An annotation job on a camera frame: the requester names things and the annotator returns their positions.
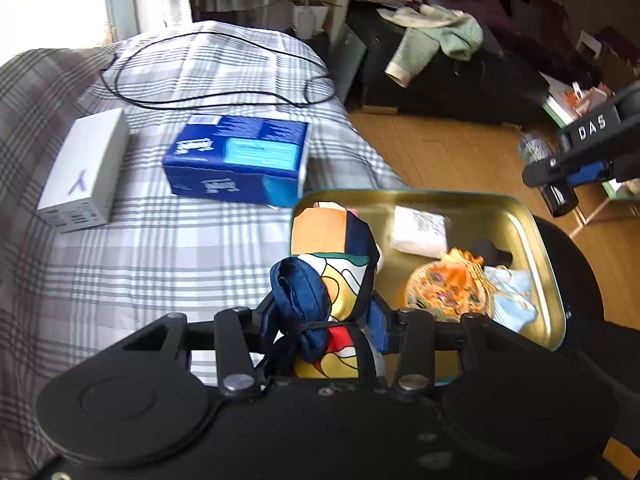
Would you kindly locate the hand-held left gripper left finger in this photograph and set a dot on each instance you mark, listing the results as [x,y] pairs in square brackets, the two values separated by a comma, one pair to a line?
[265,322]

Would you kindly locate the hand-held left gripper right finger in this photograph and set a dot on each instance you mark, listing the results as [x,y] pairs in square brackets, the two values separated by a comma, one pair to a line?
[380,325]

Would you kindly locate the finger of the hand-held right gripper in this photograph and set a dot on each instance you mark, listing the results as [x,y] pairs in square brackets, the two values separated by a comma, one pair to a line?
[545,170]
[592,174]

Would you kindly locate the navy colourful bag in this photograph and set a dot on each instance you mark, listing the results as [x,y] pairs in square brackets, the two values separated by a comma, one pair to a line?
[345,270]

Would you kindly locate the teal tin tray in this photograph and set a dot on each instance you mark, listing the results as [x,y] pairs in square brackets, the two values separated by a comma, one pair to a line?
[500,220]

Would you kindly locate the black mushroom makeup sponge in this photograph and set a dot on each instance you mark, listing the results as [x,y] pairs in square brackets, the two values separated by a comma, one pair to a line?
[487,250]

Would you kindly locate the clear plastic white packet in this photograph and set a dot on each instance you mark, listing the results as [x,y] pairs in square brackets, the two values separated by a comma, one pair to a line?
[417,230]

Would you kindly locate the blue face mask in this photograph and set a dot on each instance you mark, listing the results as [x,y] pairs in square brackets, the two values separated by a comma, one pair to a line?
[510,305]

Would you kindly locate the orange white package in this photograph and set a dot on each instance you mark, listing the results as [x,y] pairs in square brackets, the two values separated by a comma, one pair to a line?
[585,97]

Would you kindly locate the black round stool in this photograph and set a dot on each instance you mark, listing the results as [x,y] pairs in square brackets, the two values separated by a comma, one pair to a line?
[575,270]

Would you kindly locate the black sofa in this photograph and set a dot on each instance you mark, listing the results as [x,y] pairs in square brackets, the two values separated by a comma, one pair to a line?
[475,90]

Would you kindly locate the grey plaid blanket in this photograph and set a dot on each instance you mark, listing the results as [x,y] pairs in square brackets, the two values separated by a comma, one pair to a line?
[150,260]

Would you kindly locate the blue tissue pack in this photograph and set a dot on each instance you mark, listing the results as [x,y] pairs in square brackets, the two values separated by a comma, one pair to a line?
[235,160]

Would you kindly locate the green knit garment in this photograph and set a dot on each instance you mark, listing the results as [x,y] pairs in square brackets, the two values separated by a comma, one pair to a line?
[415,50]

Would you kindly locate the cream cloth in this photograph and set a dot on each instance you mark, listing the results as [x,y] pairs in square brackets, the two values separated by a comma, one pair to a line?
[425,17]

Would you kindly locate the grey metal cabinet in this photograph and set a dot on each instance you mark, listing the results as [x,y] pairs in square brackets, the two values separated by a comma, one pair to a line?
[347,60]

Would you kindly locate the white phone box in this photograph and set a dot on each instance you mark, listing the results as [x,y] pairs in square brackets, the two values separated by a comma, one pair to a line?
[85,170]

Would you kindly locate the plant in white pot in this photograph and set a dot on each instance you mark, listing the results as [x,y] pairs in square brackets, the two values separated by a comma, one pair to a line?
[307,20]

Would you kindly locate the window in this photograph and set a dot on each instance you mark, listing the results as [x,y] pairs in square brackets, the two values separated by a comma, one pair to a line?
[50,5]

